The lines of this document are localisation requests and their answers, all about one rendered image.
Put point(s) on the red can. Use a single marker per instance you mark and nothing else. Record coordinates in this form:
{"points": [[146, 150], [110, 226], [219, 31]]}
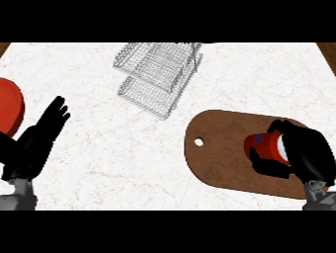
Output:
{"points": [[268, 147]]}

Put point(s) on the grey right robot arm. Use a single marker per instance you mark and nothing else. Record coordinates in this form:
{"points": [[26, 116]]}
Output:
{"points": [[326, 197]]}

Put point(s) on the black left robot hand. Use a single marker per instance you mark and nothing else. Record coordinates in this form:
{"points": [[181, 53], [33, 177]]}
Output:
{"points": [[32, 145]]}

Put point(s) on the brown wooden cutting board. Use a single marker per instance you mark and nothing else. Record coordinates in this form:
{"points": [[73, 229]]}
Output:
{"points": [[224, 148]]}

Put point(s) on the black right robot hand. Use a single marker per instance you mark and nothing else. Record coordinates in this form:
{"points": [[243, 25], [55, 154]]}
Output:
{"points": [[310, 151]]}

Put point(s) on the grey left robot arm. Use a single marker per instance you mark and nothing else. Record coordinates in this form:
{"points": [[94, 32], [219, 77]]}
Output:
{"points": [[14, 197]]}

